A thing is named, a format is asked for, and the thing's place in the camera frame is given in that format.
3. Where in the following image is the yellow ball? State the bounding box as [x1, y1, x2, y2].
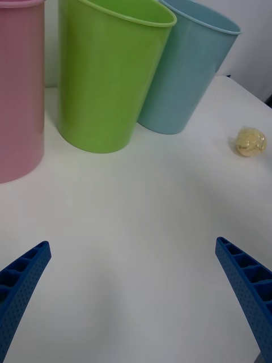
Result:
[234, 126, 268, 158]

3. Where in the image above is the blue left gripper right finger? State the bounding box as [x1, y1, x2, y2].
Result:
[214, 237, 272, 363]

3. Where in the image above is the pink plastic bin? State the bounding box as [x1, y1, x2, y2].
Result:
[0, 0, 46, 184]

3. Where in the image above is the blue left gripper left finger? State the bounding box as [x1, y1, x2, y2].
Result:
[0, 240, 52, 363]

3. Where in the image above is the green plastic bin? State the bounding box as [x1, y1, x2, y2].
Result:
[57, 0, 178, 154]

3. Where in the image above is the pale blue plastic bin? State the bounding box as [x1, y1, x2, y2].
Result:
[137, 0, 243, 135]

